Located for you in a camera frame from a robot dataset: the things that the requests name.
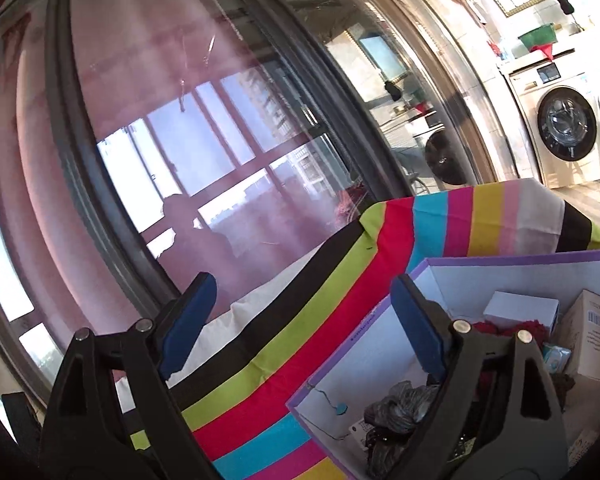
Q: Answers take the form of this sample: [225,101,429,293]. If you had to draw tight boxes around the red cloth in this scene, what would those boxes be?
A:
[530,42,561,63]

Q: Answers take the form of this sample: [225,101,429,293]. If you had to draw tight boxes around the dark sliding door frame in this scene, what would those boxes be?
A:
[45,0,201,311]

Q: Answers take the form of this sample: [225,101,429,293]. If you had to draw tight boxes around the green basin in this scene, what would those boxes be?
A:
[517,22,557,53]

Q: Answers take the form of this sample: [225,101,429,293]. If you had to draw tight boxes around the white tissue pack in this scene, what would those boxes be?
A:
[482,290,561,331]

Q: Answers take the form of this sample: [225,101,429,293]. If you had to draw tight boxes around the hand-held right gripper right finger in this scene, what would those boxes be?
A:
[390,274,571,480]

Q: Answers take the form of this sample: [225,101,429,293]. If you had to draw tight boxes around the black lace scrunchie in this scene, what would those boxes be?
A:
[362,380,448,478]

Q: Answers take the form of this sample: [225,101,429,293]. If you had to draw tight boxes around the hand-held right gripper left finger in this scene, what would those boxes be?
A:
[39,271,220,480]

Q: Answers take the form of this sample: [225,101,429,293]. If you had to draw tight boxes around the purple cardboard box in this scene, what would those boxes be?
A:
[285,247,600,480]

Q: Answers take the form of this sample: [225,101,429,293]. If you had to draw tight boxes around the striped tablecloth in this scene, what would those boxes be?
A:
[130,177,600,480]

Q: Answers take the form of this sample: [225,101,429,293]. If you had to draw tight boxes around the cream printed carton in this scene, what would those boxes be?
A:
[550,288,600,383]

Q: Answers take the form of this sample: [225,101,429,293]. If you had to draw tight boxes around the white washing machine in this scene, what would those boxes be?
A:
[500,47,600,191]

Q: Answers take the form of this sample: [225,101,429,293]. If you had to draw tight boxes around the red fluffy socks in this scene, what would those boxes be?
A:
[472,319,551,386]

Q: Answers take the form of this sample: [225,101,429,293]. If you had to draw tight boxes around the pale blue wipes pack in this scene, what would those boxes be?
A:
[540,342,573,376]

